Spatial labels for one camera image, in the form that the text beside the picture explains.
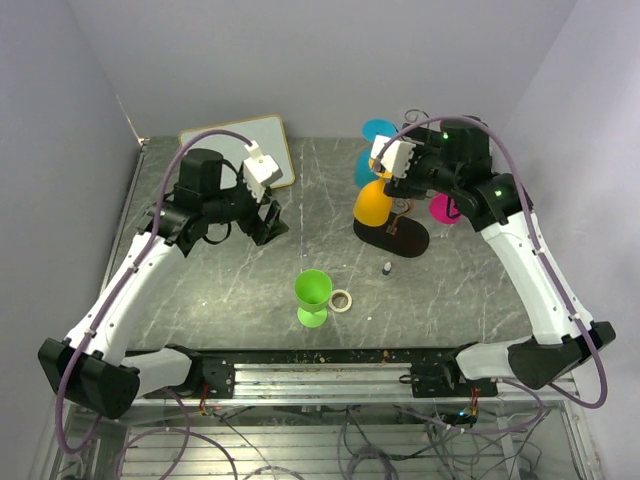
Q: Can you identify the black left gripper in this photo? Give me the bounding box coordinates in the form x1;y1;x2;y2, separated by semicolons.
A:
204;161;290;246

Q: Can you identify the magenta plastic wine glass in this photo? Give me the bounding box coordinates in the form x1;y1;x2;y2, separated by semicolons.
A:
429;193;461;225

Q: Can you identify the aluminium mounting rail frame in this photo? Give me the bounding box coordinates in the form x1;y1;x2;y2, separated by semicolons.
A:
37;348;603;479

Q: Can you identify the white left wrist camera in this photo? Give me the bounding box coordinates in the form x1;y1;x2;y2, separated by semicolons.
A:
242;141;283;204

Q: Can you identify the white tape roll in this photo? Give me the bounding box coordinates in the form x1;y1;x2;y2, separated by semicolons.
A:
328;289;353;313

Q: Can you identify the orange plastic wine glass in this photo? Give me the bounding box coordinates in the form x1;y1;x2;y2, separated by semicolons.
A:
353;159;393;227

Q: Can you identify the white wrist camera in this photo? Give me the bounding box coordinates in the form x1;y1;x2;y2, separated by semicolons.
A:
242;141;283;204
369;135;416;179

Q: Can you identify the green plastic wine glass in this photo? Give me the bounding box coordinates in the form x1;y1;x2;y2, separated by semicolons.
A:
294;269;333;328

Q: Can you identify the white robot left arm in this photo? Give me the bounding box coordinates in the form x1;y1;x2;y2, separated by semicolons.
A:
38;144;288;419

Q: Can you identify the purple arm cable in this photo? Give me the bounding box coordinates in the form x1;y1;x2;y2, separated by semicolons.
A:
54;129;254;480
374;115;609;436

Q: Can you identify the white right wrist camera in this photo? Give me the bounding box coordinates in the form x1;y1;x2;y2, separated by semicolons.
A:
369;135;416;179

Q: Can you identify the small framed whiteboard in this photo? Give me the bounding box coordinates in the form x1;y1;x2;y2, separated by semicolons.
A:
178;115;296;189

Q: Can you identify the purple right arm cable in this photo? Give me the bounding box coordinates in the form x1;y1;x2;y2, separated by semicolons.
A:
374;115;609;436

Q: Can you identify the blue plastic wine glass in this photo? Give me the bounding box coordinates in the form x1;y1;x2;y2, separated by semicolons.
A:
354;118;397;188

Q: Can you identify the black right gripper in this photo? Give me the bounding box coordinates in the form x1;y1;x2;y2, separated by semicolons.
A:
384;123;462;198

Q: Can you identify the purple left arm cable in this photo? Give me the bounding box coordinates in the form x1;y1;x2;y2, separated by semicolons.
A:
54;129;254;480

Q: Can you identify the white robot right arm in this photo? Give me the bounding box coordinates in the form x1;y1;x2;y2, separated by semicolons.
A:
371;116;616;396

